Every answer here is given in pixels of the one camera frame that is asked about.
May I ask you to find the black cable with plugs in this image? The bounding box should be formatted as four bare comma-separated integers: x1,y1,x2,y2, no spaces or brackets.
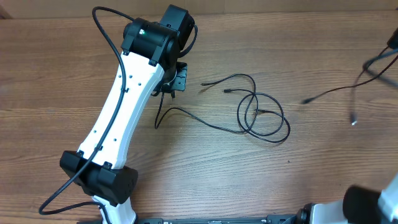
154,73,292,144

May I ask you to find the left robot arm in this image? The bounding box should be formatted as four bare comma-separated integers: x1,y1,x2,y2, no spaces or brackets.
60,5,197,223

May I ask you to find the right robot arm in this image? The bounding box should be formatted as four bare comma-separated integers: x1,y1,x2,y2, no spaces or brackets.
294,177,397,224

